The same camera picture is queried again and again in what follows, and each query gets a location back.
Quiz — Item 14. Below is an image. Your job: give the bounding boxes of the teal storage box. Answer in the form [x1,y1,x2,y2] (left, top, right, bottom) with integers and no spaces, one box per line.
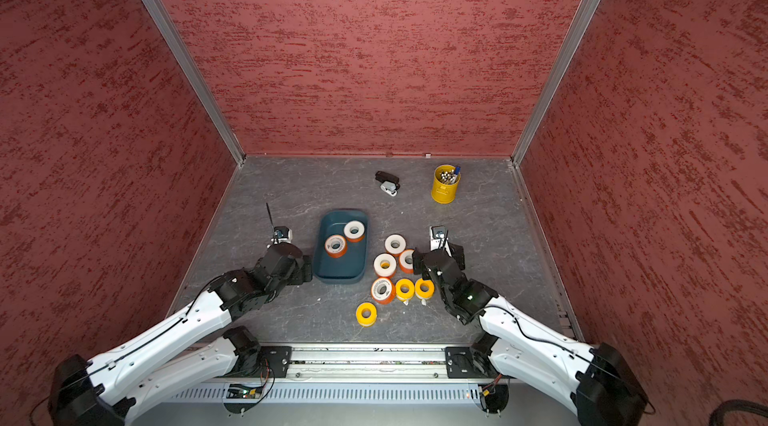
[312,209,368,284]

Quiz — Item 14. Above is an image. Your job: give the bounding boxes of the orange sealing tape roll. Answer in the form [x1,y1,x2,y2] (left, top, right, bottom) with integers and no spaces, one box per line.
[398,249,414,274]
[373,253,398,278]
[343,220,366,243]
[370,277,395,305]
[385,234,407,257]
[324,234,347,258]

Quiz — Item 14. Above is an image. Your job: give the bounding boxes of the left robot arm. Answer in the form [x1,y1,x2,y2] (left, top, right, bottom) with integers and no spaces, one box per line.
[47,242,312,425]

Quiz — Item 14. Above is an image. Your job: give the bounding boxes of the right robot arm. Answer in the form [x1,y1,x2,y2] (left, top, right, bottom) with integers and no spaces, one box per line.
[412,247,650,425]

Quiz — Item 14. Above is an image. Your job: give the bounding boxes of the yellow tape roll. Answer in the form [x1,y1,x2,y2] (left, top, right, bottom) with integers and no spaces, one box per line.
[395,278,415,304]
[355,302,378,327]
[414,278,435,302]

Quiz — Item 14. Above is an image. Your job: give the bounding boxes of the yellow pen cup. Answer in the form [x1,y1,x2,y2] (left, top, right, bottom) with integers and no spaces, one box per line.
[431,164,461,204]

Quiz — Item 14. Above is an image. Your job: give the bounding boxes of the black white stapler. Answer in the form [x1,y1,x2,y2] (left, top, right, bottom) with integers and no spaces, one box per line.
[375,170,400,197]

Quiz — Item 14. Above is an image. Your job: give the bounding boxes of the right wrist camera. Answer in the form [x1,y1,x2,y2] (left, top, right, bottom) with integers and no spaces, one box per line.
[429,225,451,254]

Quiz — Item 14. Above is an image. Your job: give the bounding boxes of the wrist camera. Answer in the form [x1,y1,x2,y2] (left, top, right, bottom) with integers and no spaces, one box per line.
[429,225,451,254]
[270,226,293,244]

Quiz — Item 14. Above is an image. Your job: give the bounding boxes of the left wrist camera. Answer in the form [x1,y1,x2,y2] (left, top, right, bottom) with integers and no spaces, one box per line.
[270,226,293,244]

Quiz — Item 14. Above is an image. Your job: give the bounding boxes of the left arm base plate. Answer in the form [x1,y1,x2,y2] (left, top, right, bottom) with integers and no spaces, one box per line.
[232,345,293,379]

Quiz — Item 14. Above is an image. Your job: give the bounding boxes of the aluminium front rail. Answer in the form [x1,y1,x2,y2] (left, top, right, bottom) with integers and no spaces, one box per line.
[128,341,613,384]

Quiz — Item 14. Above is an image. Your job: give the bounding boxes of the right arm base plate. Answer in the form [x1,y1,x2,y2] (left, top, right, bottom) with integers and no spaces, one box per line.
[444,346,522,383]

